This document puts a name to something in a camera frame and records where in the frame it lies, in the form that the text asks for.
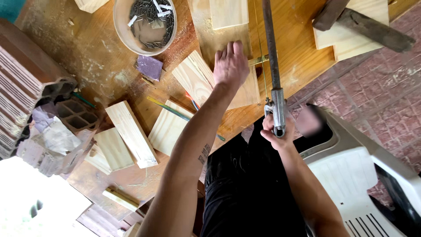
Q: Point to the large ribbed clay brick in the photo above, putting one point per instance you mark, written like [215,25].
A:
[19,85]

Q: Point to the beige round bowl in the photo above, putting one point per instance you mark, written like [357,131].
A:
[123,29]

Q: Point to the teal cloth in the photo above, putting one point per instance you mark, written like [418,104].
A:
[10,8]

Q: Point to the small hollow clay brick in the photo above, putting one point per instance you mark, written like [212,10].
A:
[77,115]

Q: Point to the person's right hand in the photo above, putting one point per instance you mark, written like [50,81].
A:
[279,140]

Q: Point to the white plastic chair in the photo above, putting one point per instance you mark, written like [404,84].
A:
[352,184]

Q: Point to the wide pale wood board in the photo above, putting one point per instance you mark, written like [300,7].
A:
[348,42]

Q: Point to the pale grained wood board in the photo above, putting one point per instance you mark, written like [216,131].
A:
[194,77]

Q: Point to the small pale wood block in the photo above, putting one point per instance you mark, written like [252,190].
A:
[229,13]

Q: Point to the long pale wood plank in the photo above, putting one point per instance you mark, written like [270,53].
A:
[131,135]

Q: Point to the person's right fingers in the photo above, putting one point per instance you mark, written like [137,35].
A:
[268,126]

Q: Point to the crumpled grey paper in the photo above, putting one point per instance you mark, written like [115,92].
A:
[57,141]

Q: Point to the person's black shorts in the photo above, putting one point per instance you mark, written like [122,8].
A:
[246,197]

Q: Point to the yellow green pencil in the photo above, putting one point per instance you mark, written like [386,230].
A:
[171,109]

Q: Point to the purple sandpaper piece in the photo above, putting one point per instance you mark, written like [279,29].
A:
[149,67]

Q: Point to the thin pale wood strip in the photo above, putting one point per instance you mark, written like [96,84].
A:
[120,199]

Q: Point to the green pen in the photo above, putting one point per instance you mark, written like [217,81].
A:
[84,99]

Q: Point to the red blue pencil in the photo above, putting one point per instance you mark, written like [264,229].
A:
[194,102]

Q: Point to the person's left hand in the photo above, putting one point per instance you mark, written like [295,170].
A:
[230,70]

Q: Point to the old wooden mallet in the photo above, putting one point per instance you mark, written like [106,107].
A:
[365,26]

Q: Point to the heap of dark nails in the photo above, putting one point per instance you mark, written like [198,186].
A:
[154,19]

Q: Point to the brown plywood sheet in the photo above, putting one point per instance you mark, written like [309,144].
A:
[217,38]

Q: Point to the metal frame saw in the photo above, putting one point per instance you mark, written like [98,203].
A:
[278,105]

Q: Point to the square pale wood plank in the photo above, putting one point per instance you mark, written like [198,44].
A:
[167,130]

